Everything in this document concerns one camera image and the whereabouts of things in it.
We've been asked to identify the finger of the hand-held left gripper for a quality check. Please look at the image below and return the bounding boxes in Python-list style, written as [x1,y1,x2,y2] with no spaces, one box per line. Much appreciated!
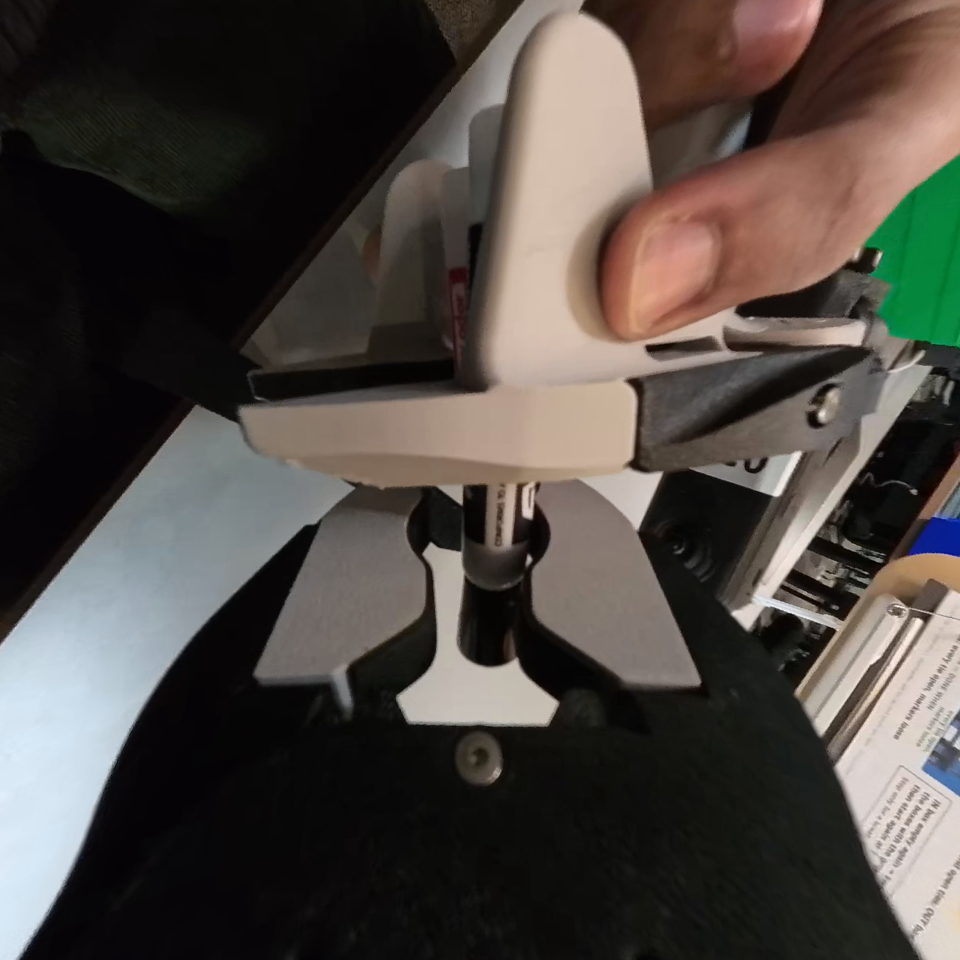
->
[371,159,447,354]
[238,360,640,490]

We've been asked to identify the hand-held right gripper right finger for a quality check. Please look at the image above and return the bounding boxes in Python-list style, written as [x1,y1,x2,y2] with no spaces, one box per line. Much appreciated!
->
[523,480,704,695]

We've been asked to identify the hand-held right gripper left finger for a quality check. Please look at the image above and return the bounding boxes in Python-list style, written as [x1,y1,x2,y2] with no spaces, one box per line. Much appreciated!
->
[253,483,438,715]

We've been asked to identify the red dry erase marker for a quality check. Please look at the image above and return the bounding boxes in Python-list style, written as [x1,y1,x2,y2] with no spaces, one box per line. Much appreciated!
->
[442,168,475,361]

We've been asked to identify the black dry erase marker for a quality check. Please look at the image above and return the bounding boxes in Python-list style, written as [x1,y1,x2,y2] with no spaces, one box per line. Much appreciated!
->
[457,480,543,669]

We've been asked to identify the person's left hand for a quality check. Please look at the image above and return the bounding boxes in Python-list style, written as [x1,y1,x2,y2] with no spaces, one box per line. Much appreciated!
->
[585,0,960,342]

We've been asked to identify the black speaker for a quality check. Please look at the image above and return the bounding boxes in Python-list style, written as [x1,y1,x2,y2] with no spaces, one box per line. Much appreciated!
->
[641,468,760,610]

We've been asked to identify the dark olive trousers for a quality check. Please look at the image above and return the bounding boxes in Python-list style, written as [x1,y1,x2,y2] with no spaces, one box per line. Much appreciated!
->
[0,0,466,226]

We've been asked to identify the blue box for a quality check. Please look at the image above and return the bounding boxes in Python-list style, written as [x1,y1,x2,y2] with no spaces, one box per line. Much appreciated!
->
[909,513,960,562]

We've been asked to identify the printed paper sheet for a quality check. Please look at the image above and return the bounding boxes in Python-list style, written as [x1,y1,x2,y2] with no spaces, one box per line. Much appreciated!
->
[831,592,960,960]

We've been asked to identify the green cloth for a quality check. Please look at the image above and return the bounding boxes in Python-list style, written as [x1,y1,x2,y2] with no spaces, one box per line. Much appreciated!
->
[861,153,960,345]

